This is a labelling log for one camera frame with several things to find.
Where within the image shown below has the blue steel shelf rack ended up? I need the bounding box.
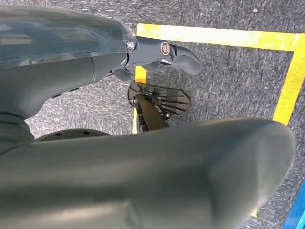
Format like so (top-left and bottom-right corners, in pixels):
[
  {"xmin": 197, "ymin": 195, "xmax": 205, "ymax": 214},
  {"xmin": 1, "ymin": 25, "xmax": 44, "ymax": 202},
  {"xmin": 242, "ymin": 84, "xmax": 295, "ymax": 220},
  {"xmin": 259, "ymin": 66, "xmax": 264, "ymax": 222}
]
[{"xmin": 282, "ymin": 179, "xmax": 305, "ymax": 229}]

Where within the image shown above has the robot dark rounded leg cover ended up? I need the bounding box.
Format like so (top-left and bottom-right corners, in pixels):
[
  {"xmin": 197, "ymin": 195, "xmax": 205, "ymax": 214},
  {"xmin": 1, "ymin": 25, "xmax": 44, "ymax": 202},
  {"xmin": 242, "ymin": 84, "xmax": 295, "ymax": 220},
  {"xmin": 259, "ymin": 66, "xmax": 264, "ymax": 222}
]
[{"xmin": 35, "ymin": 128, "xmax": 112, "ymax": 143}]

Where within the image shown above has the robot left arm ribbed sleeve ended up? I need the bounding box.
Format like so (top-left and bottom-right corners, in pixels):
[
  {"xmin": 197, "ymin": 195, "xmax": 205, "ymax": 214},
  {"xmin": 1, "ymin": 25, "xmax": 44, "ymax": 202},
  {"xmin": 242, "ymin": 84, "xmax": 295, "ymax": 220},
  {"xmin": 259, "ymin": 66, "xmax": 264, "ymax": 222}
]
[{"xmin": 0, "ymin": 112, "xmax": 35, "ymax": 156}]

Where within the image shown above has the robot black lower leg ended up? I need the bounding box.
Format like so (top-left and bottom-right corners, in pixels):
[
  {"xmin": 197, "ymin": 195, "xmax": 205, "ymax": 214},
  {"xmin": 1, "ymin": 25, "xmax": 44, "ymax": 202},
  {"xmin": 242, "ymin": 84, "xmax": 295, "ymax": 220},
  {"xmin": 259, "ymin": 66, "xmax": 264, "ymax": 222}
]
[{"xmin": 136, "ymin": 94, "xmax": 170, "ymax": 134}]

